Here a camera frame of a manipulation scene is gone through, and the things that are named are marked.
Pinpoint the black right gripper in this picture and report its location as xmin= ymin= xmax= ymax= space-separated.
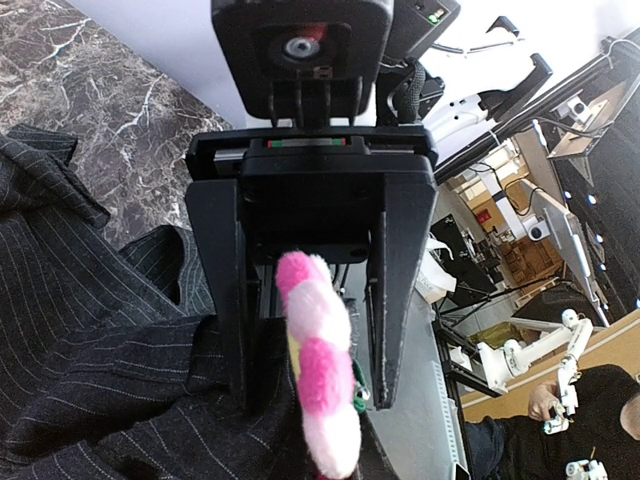
xmin=185 ymin=126 xmax=438 ymax=410

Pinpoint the pink white beaded brooch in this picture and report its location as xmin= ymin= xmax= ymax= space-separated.
xmin=276 ymin=251 xmax=361 ymax=479

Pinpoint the black pinstriped garment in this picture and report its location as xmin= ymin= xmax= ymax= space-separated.
xmin=0 ymin=123 xmax=401 ymax=480

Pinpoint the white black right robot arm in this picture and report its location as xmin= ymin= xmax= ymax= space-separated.
xmin=185 ymin=1 xmax=551 ymax=409

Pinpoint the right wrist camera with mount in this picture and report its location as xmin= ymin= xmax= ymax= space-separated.
xmin=211 ymin=0 xmax=394 ymax=128

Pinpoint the white slotted cable duct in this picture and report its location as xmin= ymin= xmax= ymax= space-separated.
xmin=430 ymin=361 xmax=461 ymax=479

